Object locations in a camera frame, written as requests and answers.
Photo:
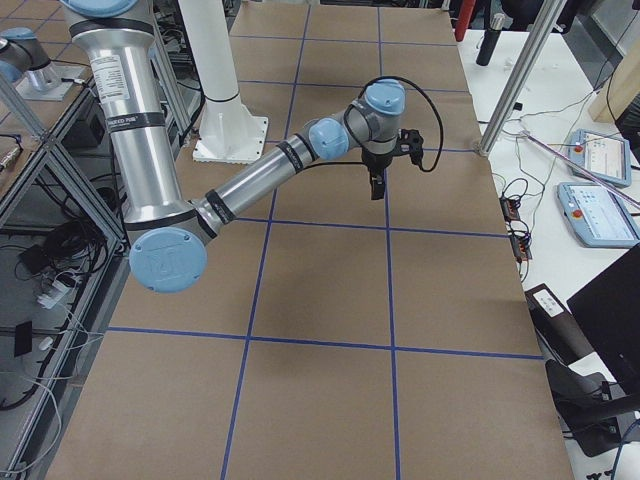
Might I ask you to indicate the aluminium frame rack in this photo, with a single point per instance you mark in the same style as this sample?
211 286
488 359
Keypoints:
63 242

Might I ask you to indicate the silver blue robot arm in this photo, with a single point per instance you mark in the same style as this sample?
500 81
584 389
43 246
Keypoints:
169 233

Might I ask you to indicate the black thermos bottle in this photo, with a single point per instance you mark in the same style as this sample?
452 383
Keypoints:
490 39

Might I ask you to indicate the spare grey robot arm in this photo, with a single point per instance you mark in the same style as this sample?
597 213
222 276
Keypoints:
26 64

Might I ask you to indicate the wooden board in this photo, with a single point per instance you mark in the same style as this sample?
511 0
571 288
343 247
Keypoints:
619 91

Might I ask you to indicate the near teach pendant tablet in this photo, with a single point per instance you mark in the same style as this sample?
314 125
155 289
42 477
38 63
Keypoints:
597 217

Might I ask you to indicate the black monitor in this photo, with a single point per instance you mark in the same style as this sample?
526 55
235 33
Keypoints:
607 312

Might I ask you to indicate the orange usb hub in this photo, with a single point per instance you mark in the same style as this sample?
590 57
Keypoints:
510 209
520 248

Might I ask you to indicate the brown paper table cover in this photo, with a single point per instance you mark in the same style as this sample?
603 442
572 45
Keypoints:
333 336

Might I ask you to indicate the teach pendant tablet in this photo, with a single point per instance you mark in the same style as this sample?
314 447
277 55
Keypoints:
608 157
597 217

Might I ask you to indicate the aluminium frame post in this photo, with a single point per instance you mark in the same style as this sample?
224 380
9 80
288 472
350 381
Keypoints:
536 40

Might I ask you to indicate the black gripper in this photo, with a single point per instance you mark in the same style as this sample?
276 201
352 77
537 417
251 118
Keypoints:
375 163

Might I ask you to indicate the red bottle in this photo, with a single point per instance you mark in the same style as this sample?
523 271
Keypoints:
463 19

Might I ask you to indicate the far teach pendant tablet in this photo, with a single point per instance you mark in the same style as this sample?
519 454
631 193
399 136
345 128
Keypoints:
608 157

